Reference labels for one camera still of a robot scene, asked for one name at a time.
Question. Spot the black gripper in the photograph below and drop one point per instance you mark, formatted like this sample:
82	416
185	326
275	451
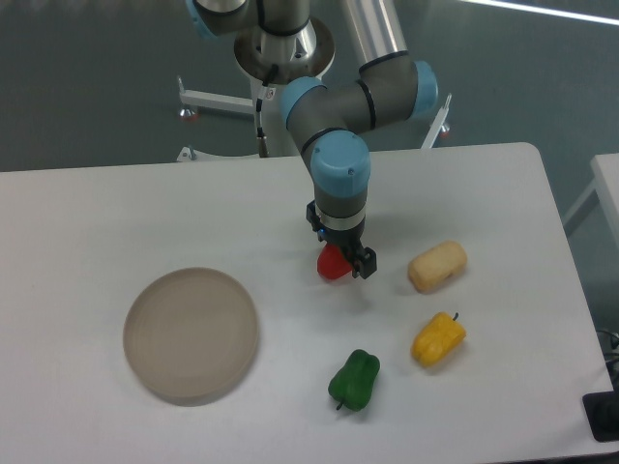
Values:
345	233

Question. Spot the red bell pepper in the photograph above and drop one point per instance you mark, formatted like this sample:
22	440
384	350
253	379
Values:
331	264

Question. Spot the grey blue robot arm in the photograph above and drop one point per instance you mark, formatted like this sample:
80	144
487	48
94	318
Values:
338	164

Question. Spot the yellow bell pepper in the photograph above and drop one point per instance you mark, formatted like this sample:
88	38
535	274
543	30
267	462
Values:
437	339

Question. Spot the green bell pepper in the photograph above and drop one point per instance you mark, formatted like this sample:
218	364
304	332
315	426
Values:
352	386

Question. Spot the beige bread loaf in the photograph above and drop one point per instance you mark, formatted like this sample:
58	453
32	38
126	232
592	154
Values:
433	267

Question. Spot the beige round plate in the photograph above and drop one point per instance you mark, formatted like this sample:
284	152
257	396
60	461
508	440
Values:
191	336

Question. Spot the black device at edge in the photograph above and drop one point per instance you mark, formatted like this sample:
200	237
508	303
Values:
601	410

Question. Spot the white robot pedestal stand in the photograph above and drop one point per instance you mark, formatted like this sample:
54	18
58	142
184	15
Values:
285	54

